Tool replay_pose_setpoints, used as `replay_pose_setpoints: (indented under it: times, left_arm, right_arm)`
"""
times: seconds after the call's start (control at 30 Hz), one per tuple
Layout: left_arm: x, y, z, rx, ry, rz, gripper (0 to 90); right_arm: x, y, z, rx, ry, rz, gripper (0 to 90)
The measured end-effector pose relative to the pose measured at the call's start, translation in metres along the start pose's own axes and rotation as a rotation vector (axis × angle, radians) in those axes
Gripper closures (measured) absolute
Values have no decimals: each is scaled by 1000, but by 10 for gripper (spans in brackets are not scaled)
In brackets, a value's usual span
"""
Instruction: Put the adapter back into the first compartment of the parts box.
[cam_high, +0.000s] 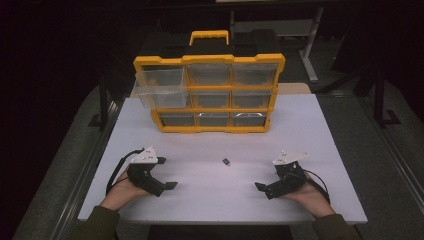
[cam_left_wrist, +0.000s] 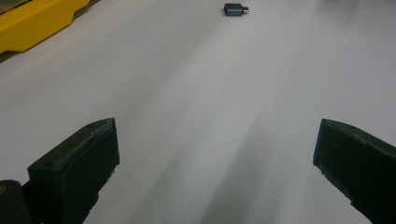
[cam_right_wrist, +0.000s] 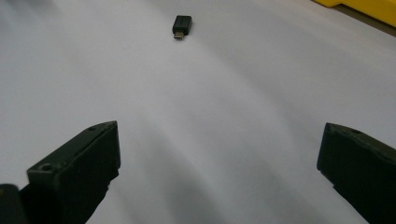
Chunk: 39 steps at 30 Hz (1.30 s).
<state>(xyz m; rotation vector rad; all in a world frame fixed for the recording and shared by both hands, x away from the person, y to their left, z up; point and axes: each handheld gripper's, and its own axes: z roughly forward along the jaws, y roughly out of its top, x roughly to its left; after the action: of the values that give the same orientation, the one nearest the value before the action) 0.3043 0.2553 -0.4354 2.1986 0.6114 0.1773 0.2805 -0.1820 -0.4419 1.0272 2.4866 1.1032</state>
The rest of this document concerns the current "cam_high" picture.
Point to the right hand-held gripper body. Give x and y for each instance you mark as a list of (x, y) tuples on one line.
[(290, 180)]

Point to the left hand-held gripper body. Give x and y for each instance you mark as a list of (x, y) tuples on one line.
[(144, 173)]

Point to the small black block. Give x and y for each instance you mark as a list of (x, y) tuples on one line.
[(226, 162)]

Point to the clear plastic drawer bin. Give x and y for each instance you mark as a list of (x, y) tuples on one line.
[(160, 91)]

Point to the person's right hand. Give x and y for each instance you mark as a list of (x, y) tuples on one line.
[(311, 198)]

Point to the person's left hand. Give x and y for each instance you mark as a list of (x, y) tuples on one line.
[(121, 191)]

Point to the black metal stand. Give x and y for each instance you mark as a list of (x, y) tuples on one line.
[(104, 100), (380, 100)]

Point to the set of clear organizer drawers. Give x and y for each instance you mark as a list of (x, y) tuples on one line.
[(253, 75)]

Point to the yellow black drawer organizer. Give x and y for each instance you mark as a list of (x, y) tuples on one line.
[(208, 59)]

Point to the grey metal rail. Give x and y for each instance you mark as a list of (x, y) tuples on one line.
[(396, 156), (83, 186)]

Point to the white metal desk frame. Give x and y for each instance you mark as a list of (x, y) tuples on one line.
[(310, 50)]

